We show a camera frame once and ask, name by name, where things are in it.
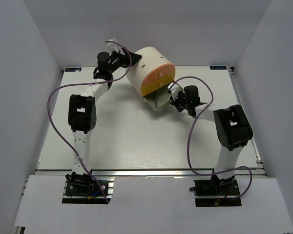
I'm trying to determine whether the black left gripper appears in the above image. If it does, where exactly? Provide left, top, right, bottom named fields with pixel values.
left=108, top=47, right=142, bottom=74

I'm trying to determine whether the yellow drawer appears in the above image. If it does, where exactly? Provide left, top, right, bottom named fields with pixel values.
left=140, top=76, right=174, bottom=97

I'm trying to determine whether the grey green drawer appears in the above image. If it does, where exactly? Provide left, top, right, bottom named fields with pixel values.
left=143, top=88, right=171, bottom=112

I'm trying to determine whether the orange drawer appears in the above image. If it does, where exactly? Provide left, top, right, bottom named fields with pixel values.
left=142, top=63, right=176, bottom=86

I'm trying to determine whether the silver open-end wrench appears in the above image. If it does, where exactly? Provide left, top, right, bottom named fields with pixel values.
left=154, top=95, right=159, bottom=109

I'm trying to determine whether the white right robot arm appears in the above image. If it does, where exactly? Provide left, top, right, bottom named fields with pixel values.
left=167, top=84, right=253, bottom=195

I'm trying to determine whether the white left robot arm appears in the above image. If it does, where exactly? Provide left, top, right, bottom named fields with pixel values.
left=68, top=49, right=142, bottom=176

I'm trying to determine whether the cream drawer cabinet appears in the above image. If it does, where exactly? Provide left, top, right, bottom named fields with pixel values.
left=126, top=47, right=171, bottom=96

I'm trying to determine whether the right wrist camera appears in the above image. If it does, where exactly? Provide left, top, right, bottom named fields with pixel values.
left=167, top=82, right=182, bottom=99

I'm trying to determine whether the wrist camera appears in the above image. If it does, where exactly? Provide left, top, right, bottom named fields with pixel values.
left=167, top=82, right=182, bottom=99
left=105, top=38, right=120, bottom=53

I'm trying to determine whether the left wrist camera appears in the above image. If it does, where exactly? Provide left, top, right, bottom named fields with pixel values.
left=105, top=38, right=120, bottom=53

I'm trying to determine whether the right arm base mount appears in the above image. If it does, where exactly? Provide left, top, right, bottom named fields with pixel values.
left=189, top=179, right=242, bottom=207

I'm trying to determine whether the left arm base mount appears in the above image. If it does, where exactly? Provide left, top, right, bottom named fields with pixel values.
left=62, top=173, right=111, bottom=205

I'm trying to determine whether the aluminium table rail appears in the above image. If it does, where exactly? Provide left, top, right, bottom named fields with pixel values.
left=34, top=168, right=267, bottom=177

